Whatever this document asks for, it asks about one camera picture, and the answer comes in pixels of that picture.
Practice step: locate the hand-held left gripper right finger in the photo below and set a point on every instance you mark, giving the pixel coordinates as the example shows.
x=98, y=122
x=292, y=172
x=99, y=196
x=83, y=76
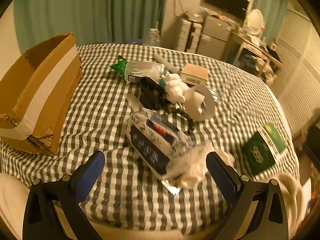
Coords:
x=222, y=177

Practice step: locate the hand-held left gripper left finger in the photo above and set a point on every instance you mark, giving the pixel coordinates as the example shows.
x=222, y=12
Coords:
x=90, y=177

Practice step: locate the green medicine box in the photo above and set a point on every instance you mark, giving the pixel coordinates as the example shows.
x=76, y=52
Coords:
x=257, y=152

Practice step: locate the dark blue white packet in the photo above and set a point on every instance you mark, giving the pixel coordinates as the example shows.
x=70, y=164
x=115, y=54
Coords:
x=155, y=135

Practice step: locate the silver foil blister pack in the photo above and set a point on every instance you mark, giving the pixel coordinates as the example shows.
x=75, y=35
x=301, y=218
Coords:
x=133, y=101

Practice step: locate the brown cardboard box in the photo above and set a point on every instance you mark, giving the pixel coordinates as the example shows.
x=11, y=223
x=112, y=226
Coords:
x=50, y=85

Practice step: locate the black pouch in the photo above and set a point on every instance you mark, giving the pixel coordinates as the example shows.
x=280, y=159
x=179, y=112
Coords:
x=152, y=97

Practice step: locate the white tissue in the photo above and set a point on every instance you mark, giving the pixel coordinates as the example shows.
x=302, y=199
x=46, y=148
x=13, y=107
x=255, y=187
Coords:
x=175, y=85

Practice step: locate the small tan cardboard box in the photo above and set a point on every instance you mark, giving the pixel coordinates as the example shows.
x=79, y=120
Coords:
x=193, y=71

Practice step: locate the green snack packet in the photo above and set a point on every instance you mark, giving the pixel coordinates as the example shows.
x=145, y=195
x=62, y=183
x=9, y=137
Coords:
x=120, y=67

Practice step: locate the clear plastic bottle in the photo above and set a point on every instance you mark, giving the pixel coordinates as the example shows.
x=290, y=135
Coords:
x=142, y=70

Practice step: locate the pale grey cylinder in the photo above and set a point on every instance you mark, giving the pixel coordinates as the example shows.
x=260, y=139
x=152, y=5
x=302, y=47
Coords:
x=163, y=60

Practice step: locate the grey white checked bed sheet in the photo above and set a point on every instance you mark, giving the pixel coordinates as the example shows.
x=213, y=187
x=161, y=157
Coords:
x=105, y=120

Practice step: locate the white bedding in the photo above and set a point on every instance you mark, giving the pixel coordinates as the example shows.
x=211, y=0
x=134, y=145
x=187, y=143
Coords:
x=10, y=205

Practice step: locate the dark blue object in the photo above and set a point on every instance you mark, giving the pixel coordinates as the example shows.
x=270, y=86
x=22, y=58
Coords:
x=311, y=145

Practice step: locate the wooden chair with clothes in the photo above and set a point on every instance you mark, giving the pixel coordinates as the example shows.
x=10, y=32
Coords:
x=270, y=65

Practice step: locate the white louvre wardrobe door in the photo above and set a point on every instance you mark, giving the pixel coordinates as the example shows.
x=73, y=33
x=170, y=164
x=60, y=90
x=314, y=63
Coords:
x=297, y=67

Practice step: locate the cream dressing table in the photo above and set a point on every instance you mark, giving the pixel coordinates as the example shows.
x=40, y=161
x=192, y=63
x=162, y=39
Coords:
x=245, y=45

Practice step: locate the silver mini fridge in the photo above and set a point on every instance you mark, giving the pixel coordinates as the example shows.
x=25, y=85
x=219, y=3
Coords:
x=215, y=35

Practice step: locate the white suitcase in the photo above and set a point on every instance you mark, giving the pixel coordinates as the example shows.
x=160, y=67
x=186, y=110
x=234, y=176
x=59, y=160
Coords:
x=190, y=36

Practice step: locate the large clear water jug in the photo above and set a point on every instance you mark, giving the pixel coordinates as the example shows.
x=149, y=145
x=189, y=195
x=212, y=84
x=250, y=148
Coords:
x=155, y=37

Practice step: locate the oval white vanity mirror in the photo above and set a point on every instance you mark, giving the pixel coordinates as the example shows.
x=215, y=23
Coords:
x=255, y=21

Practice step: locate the wide green curtain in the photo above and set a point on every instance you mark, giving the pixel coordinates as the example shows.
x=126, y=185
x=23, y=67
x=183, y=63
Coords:
x=87, y=12

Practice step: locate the narrow green curtain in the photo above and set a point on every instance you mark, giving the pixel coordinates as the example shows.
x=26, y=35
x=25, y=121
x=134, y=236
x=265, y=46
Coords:
x=270, y=2

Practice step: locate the black wall television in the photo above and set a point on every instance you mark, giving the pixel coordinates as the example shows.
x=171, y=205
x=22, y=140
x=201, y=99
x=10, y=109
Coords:
x=227, y=0

